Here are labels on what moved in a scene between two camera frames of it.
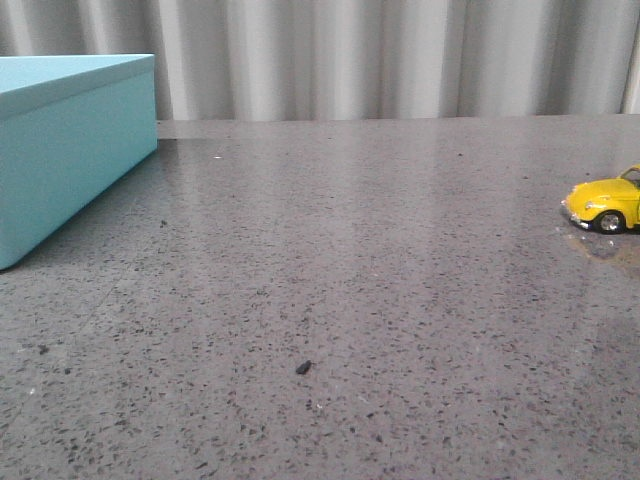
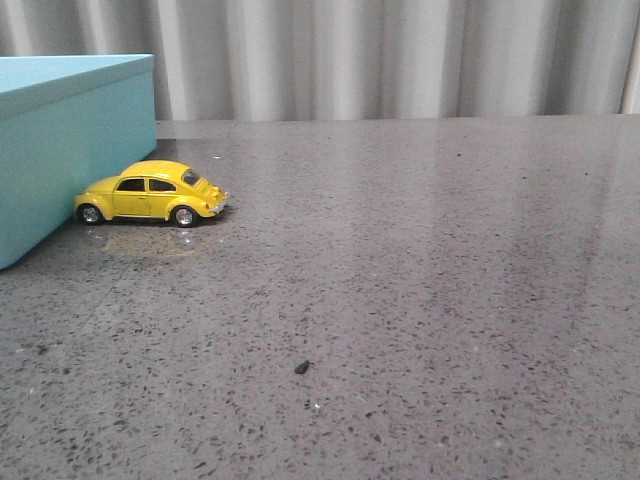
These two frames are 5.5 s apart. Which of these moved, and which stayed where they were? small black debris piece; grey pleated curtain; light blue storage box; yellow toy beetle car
Moved: yellow toy beetle car
Stayed: light blue storage box; grey pleated curtain; small black debris piece
